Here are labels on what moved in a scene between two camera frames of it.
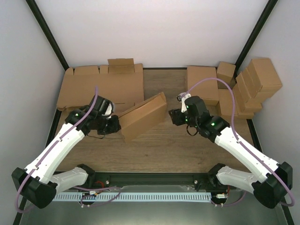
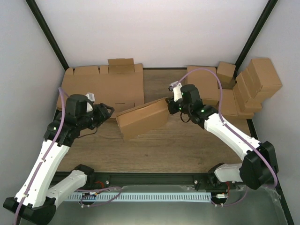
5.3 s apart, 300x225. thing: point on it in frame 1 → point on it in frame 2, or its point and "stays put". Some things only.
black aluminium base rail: [100, 180] stays put
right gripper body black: [179, 121] → [172, 110]
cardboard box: [143, 117] stays put
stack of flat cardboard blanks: [121, 81] stays put
